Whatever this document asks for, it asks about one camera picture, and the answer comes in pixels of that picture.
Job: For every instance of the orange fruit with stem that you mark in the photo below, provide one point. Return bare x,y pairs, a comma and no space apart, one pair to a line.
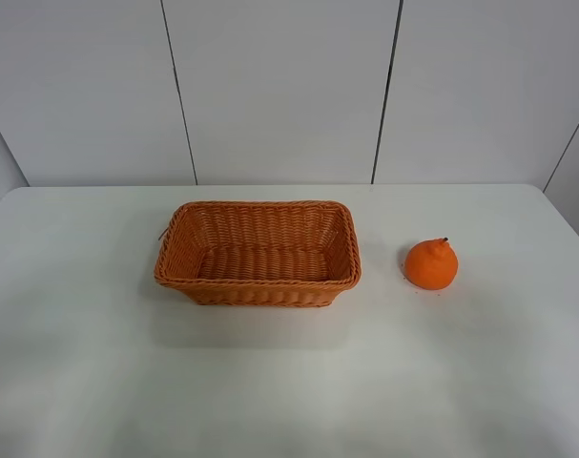
431,264

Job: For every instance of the orange wicker basket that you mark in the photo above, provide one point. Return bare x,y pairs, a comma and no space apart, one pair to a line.
269,253

